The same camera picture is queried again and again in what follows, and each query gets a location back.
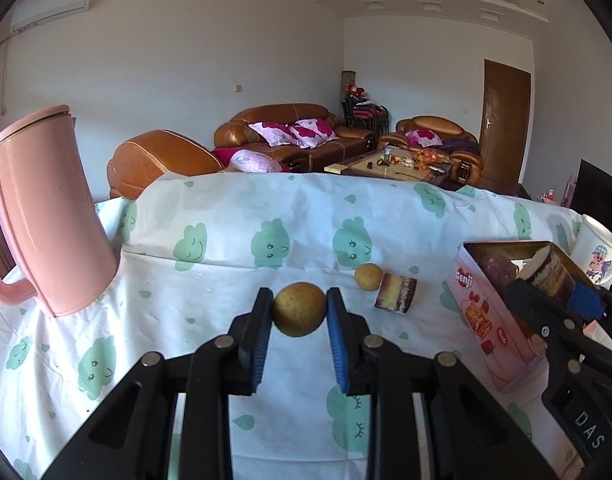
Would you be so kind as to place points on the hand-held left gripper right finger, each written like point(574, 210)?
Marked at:
point(338, 355)

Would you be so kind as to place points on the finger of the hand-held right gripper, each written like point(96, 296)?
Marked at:
point(583, 300)
point(536, 305)

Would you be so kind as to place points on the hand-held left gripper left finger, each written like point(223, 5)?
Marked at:
point(258, 355)

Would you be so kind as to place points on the layered cake slice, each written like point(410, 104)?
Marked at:
point(395, 292)
point(548, 272)

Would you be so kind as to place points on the dark purple passion fruit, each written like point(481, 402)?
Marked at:
point(496, 272)

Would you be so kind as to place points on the pink tin box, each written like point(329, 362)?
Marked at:
point(481, 325)

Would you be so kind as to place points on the round yellow fruit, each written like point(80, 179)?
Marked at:
point(300, 310)
point(369, 277)

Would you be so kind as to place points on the white cartoon mug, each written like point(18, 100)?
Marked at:
point(596, 260)

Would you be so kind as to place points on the black television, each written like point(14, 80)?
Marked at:
point(591, 190)

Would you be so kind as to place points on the green cloud print tablecloth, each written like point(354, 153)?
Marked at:
point(210, 240)

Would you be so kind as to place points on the purple blanket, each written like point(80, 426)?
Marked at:
point(458, 145)

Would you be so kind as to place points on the brown wooden door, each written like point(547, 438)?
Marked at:
point(503, 130)

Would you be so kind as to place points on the glass top coffee table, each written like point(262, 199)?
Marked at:
point(366, 172)

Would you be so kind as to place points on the pile of oranges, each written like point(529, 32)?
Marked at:
point(421, 159)

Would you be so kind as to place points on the pink floral pillow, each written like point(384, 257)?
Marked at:
point(318, 129)
point(303, 137)
point(422, 137)
point(273, 133)
point(256, 161)

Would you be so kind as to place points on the brown leather armchair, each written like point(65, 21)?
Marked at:
point(436, 124)
point(160, 155)

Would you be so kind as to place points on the brown leather sofa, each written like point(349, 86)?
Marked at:
point(346, 137)

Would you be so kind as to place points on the stack of dark chairs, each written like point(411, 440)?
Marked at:
point(368, 115)

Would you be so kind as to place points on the pink plastic kettle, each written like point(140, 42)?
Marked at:
point(45, 200)

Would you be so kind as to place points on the red plush toy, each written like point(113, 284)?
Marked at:
point(357, 91)

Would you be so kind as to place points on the tall brown vase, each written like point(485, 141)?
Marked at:
point(348, 80)

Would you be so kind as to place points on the white air conditioner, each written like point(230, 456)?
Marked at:
point(50, 5)

